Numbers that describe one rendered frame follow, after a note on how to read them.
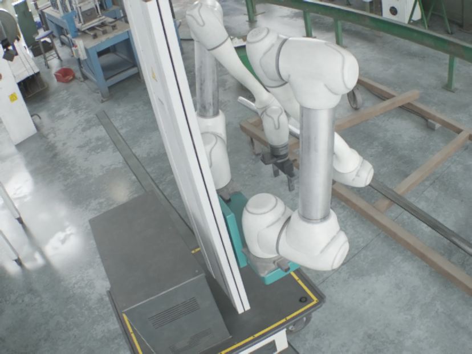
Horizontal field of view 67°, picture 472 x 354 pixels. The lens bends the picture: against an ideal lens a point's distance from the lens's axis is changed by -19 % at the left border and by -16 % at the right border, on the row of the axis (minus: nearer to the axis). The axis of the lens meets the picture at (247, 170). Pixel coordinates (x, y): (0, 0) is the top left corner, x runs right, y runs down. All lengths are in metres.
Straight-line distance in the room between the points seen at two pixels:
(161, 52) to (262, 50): 0.27
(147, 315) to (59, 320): 1.30
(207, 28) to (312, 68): 0.60
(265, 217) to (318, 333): 0.99
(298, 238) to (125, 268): 0.66
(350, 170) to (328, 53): 0.55
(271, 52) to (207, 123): 0.84
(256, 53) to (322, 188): 0.43
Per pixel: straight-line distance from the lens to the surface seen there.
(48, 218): 3.53
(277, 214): 1.40
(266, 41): 1.12
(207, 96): 1.84
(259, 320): 1.91
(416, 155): 3.26
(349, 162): 1.47
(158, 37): 1.11
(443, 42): 4.19
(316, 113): 1.12
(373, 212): 2.34
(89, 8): 5.55
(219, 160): 1.77
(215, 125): 1.90
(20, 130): 5.03
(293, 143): 2.76
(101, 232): 1.77
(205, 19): 1.54
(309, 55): 1.06
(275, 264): 1.55
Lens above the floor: 1.96
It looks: 38 degrees down
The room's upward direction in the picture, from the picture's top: 11 degrees counter-clockwise
